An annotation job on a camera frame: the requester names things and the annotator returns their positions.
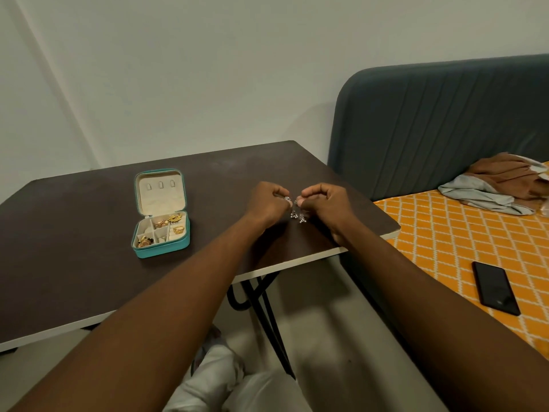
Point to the person's left hand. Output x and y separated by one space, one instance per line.
264 208

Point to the person's right hand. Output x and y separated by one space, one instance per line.
328 210

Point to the person's right thumb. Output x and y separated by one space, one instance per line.
302 203

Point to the person's left thumb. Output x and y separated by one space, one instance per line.
287 204

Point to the silver dangling earring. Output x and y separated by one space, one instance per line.
302 216
294 211

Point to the person's right forearm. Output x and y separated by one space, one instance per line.
433 317

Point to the person's left forearm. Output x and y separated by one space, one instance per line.
163 313

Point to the black metal table leg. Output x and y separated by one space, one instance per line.
266 313

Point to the gold leaf earring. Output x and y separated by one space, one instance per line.
175 218

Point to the teal jewellery box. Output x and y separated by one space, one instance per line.
161 214

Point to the small gold earring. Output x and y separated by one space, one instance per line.
161 223

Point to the dark red gold jewellery piece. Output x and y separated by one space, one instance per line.
145 241

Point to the grey-blue padded headboard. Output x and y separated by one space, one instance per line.
429 124

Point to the orange patterned bedsheet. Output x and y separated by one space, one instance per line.
450 240

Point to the light grey cloth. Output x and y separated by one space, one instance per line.
484 195

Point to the person's white trousers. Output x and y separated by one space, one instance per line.
240 381

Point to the brown cloth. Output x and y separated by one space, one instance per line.
508 175

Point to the black smartphone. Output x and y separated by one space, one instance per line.
496 288

